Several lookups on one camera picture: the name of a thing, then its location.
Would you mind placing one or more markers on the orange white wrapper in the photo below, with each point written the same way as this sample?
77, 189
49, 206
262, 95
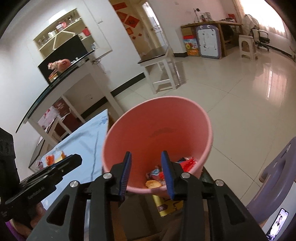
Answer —
50, 160

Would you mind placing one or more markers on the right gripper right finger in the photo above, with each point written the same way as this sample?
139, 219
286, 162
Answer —
211, 211

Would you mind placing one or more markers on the pink plastic trash bucket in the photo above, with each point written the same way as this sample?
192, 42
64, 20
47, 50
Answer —
174, 124

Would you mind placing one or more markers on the black monitor screen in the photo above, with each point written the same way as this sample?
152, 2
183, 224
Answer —
71, 49

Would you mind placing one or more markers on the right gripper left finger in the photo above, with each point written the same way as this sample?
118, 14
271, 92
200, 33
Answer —
65, 218

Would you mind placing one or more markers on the white plastic step stool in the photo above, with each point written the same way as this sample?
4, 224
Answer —
247, 47

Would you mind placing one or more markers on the colourful fruit carton box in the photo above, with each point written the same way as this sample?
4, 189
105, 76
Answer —
191, 45

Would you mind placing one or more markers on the light blue table cloth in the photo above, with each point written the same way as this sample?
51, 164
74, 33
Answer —
87, 141

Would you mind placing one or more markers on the smartphone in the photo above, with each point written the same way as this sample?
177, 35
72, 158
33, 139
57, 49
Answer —
277, 225

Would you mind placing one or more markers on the large orange pomelo fruit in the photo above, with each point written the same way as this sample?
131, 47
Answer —
62, 65

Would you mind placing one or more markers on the dark red box under table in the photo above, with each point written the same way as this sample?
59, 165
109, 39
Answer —
67, 117

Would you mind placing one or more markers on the yellow snack wrapper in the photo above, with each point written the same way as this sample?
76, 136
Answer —
60, 156

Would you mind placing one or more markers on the left hand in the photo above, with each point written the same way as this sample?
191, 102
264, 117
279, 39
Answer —
20, 231

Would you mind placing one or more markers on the red foam net sleeve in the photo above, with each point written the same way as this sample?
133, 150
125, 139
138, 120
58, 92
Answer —
187, 164

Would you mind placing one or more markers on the wooden desk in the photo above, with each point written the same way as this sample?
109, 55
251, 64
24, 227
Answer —
190, 29

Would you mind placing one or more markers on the purple plastic stool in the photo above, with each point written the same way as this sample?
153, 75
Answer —
277, 179

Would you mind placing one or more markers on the black office chair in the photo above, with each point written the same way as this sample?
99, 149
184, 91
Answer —
251, 28

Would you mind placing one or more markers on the glass top white table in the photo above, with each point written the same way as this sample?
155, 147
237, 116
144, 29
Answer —
56, 90

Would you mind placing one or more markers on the flower bouquet vase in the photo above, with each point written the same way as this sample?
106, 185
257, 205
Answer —
54, 67

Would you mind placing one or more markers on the orange fruit peel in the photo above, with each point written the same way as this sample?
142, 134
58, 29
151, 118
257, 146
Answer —
151, 184

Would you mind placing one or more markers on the right black top bench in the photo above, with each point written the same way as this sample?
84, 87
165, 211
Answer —
162, 57

